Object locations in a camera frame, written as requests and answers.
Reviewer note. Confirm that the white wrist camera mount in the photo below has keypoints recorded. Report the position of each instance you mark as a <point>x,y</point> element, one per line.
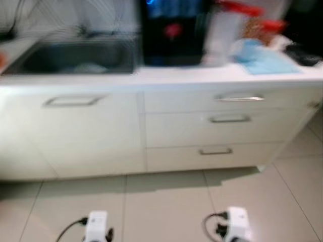
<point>238,219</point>
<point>96,224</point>

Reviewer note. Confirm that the light blue cloth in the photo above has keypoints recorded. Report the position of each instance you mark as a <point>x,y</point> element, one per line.
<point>267,63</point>

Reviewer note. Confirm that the white container red lid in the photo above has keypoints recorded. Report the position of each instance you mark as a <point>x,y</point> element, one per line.
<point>219,38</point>

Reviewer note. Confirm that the white drawer front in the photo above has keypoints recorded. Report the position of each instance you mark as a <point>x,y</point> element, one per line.
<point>176,132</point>
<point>171,159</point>
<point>176,103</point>

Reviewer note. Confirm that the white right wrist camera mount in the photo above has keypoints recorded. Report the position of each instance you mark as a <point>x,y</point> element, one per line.
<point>238,219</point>

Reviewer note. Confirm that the black countertop water dispenser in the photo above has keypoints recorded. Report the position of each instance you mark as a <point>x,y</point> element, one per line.
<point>174,45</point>

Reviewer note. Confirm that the brown jar red lid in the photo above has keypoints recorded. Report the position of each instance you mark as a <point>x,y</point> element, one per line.
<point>255,30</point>

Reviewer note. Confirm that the black flat countertop appliance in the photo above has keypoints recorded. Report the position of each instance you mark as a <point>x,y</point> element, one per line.
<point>303,54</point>

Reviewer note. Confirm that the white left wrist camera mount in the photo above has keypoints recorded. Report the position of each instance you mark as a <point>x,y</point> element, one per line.
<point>96,224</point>

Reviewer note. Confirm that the stainless steel kitchen sink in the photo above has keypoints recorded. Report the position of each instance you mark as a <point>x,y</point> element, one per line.
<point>60,58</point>

